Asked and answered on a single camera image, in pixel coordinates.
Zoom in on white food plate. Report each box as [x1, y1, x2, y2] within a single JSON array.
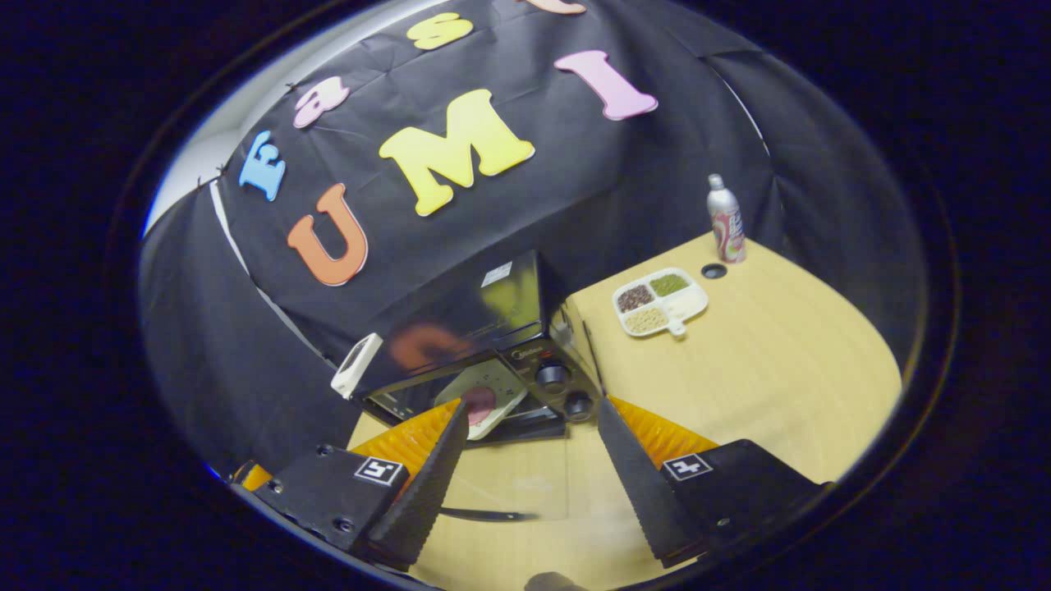
[[435, 361, 530, 441]]

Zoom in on black backdrop cloth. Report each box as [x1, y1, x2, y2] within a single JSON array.
[[138, 0, 929, 477]]

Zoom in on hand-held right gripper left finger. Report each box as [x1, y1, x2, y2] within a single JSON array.
[[250, 400, 470, 573]]

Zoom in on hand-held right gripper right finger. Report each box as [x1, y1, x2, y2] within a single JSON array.
[[597, 396, 830, 569]]

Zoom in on white toaster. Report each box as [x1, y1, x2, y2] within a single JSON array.
[[331, 332, 384, 401]]

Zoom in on white divided snack plate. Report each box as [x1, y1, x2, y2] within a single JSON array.
[[612, 267, 709, 339]]

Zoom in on black electric oven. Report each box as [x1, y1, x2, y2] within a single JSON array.
[[353, 250, 606, 524]]

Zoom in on silver drink bottle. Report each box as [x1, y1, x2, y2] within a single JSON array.
[[707, 173, 746, 264]]

